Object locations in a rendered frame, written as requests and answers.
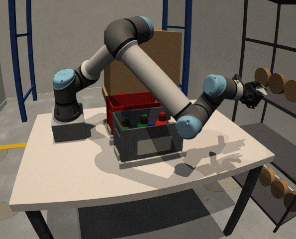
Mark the red bottle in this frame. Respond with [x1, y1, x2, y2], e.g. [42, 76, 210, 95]
[154, 112, 168, 125]

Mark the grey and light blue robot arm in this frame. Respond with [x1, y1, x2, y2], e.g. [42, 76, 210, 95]
[53, 16, 243, 139]

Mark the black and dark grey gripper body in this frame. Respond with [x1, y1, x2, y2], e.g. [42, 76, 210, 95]
[238, 82, 264, 109]

